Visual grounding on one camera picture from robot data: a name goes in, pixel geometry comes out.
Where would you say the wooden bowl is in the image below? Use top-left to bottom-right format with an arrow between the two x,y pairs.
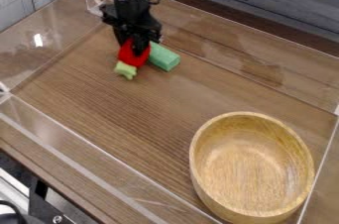
190,112 -> 315,224

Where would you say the clear acrylic corner bracket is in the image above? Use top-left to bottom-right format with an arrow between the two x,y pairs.
84,0 -> 112,17

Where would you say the green rectangular block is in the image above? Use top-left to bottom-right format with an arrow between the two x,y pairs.
148,43 -> 180,71

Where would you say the black cable bottom left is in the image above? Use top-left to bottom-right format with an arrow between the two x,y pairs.
0,199 -> 26,224

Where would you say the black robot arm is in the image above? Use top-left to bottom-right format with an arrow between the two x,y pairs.
99,0 -> 162,56

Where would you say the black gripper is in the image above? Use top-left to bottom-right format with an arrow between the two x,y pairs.
100,0 -> 162,56

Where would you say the black metal table frame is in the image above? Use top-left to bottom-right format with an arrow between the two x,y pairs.
0,151 -> 96,224

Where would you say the clear acrylic enclosure wall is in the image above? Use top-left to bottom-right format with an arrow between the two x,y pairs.
0,81 -> 216,224

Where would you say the red plush tomato green stem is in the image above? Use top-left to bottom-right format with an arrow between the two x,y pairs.
114,39 -> 151,80

